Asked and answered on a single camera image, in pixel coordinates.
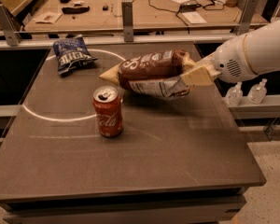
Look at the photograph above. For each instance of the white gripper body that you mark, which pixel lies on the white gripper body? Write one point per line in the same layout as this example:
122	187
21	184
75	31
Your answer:
230	61

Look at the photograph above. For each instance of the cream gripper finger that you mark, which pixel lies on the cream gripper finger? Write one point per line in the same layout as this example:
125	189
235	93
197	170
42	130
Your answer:
206	62
203	75

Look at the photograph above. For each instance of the brown chip bag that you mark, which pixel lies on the brown chip bag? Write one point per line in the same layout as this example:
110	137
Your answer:
156	74

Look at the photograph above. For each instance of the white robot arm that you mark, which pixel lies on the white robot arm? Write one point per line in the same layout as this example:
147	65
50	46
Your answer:
263	48

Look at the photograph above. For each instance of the red coke can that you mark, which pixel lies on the red coke can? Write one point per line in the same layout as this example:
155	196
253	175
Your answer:
107	105

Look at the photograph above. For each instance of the blue chip bag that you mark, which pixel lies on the blue chip bag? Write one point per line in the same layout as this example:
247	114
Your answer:
72	54

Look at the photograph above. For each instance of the clear sanitizer bottle left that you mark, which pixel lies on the clear sanitizer bottle left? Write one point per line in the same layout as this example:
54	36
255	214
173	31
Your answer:
234	95

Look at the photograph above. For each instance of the clear sanitizer bottle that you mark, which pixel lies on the clear sanitizer bottle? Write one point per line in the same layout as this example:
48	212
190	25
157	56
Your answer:
234	95
257	92

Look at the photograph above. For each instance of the clear sanitizer bottle right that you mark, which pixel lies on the clear sanitizer bottle right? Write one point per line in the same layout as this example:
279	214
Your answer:
257	92

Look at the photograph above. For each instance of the white label card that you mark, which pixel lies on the white label card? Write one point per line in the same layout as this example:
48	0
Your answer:
194	17

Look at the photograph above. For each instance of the black power adapter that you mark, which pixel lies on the black power adapter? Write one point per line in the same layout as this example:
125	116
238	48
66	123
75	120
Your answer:
188	7

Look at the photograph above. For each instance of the black device on desk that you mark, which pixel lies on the black device on desk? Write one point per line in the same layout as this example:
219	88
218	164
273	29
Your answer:
75	10

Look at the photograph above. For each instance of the small paper card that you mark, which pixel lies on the small paper card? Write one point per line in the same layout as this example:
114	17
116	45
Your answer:
47	17

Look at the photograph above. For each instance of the metal bracket right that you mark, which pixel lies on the metal bracket right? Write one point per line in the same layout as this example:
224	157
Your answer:
246	17

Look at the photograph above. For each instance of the metal bracket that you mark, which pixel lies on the metal bracket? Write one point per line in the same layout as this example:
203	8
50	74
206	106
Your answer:
246	17
127	20
10	27

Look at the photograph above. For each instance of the metal bracket middle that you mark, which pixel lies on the metal bracket middle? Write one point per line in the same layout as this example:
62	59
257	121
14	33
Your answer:
127	20

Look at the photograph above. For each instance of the metal bracket left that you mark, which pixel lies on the metal bracket left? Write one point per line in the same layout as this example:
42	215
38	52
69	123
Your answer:
10	27

